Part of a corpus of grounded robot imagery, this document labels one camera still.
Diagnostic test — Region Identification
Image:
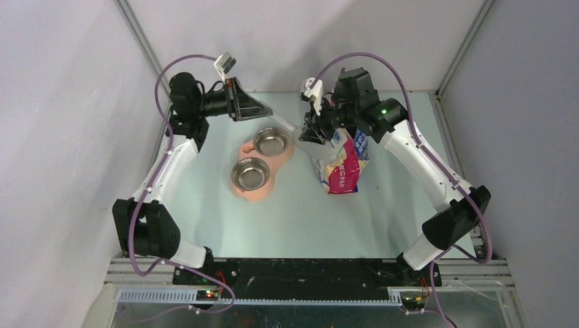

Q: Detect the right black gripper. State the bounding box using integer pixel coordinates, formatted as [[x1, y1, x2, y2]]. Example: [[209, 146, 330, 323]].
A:
[[299, 95, 360, 145]]

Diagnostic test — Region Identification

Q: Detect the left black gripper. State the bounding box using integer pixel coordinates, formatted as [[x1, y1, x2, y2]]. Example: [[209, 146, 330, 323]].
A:
[[193, 77, 272, 122]]

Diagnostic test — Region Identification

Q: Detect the clear plastic scoop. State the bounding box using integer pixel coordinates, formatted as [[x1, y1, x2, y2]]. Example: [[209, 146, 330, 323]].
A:
[[259, 106, 338, 160]]

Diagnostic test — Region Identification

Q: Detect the pink pet food bag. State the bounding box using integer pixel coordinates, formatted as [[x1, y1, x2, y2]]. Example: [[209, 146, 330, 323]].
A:
[[312, 128, 369, 194]]

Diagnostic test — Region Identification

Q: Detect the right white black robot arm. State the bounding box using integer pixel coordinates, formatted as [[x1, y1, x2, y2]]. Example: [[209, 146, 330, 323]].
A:
[[299, 68, 490, 286]]

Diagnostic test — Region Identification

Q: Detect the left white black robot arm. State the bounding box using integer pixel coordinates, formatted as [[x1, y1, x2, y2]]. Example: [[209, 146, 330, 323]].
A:
[[112, 72, 273, 285]]

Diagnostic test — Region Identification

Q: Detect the far steel bowl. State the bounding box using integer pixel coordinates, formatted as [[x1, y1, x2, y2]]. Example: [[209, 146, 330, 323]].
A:
[[253, 126, 289, 156]]

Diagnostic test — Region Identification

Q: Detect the steel bowl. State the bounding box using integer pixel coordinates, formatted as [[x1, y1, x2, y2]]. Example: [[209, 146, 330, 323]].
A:
[[253, 126, 289, 156], [231, 157, 270, 191]]

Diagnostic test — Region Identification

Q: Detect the pink double bowl feeder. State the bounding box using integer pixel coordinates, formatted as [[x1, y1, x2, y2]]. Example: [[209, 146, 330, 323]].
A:
[[230, 126, 294, 202]]

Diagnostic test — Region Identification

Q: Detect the near steel bowl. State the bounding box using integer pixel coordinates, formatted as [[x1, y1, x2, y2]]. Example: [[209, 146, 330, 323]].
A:
[[231, 157, 270, 191]]

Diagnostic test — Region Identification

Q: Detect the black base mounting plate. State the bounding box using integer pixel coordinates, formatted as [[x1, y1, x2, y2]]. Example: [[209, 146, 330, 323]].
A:
[[201, 258, 442, 301]]

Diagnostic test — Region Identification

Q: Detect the right controller board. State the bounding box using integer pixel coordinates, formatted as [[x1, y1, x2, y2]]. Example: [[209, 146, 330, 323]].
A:
[[401, 297, 428, 314]]

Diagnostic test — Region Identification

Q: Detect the controller board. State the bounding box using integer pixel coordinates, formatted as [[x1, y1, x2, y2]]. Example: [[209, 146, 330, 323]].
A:
[[195, 290, 221, 302], [401, 297, 428, 314]]

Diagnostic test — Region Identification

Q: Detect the left controller board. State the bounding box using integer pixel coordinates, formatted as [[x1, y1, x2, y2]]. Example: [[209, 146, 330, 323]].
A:
[[195, 290, 221, 302]]

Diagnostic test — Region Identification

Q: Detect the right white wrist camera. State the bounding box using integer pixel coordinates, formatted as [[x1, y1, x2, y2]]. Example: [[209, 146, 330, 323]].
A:
[[300, 77, 324, 116]]

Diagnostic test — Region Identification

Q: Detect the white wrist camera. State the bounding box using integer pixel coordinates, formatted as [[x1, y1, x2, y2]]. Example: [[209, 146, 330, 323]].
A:
[[300, 77, 324, 116], [213, 52, 236, 81]]

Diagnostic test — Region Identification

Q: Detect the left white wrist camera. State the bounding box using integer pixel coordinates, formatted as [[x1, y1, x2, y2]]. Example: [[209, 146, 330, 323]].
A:
[[213, 52, 236, 81]]

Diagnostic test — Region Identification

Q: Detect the left corner aluminium post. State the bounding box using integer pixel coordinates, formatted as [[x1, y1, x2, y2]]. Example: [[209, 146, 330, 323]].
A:
[[113, 0, 163, 80]]

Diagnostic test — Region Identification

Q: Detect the corner aluminium post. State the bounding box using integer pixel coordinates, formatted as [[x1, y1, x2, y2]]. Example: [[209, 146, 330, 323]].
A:
[[113, 0, 163, 80], [436, 0, 496, 97]]

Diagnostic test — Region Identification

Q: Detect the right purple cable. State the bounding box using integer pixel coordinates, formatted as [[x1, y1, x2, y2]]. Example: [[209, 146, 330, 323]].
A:
[[309, 52, 494, 328]]

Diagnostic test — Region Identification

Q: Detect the aluminium front frame rail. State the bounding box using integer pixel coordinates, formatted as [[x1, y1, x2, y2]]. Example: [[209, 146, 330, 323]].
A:
[[104, 257, 517, 305]]

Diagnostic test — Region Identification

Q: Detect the right corner aluminium post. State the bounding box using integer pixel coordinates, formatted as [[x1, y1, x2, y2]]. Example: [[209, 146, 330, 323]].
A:
[[436, 0, 496, 97]]

